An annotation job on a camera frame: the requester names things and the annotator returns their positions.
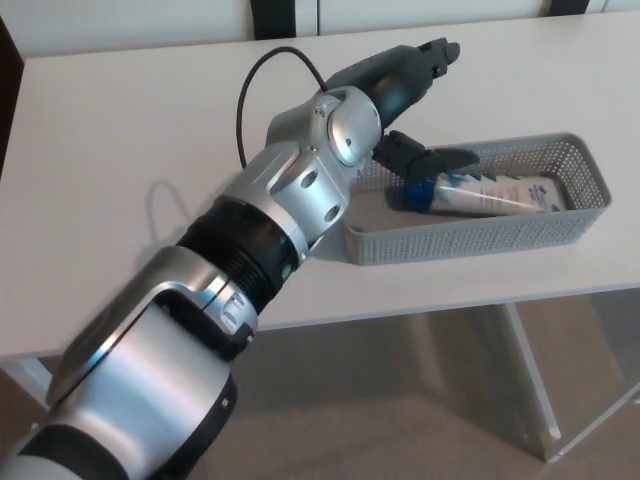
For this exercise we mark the white shampoo bottle blue cap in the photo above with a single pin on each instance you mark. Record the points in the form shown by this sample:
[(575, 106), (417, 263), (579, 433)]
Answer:
[(495, 196)]

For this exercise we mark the black chair back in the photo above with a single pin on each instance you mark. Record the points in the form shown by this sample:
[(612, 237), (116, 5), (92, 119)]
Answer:
[(275, 17)]

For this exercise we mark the white table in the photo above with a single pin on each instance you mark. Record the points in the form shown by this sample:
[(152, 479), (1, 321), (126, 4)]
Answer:
[(125, 150)]

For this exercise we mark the small grey perforated container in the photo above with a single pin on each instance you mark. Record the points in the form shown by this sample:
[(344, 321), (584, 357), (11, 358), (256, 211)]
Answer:
[(480, 235)]

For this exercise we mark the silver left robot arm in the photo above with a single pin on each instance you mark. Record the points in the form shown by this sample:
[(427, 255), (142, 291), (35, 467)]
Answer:
[(280, 210)]

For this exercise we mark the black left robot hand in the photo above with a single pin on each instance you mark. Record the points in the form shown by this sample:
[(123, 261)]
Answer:
[(400, 82)]

